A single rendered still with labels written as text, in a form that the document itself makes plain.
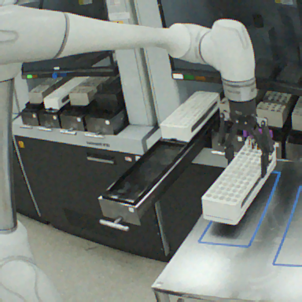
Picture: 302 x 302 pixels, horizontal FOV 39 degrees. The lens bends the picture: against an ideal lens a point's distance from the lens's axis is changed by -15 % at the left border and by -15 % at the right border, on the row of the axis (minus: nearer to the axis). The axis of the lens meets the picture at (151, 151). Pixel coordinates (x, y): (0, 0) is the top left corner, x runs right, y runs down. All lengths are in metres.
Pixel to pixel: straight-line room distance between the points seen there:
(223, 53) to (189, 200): 0.93
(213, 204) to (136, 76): 0.83
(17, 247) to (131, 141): 0.94
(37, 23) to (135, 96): 1.15
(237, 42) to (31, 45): 0.51
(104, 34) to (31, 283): 0.53
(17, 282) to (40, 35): 0.52
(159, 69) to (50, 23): 1.02
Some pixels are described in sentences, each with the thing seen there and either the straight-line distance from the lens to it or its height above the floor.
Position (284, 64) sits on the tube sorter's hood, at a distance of 1.52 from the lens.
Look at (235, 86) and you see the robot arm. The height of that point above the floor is 1.15.
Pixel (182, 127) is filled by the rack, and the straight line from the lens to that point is 1.59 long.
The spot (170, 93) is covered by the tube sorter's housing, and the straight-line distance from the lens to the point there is 1.79.
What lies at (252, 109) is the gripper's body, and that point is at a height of 1.08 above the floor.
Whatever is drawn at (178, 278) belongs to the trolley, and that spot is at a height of 0.82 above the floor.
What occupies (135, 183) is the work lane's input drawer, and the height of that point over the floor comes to 0.80.
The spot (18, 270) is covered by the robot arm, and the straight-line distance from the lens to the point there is 0.97.
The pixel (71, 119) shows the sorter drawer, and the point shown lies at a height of 0.79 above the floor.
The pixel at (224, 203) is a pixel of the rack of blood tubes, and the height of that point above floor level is 0.91.
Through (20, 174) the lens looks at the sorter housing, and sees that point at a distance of 2.57.
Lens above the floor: 1.58
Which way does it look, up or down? 29 degrees down
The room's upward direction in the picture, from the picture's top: 11 degrees counter-clockwise
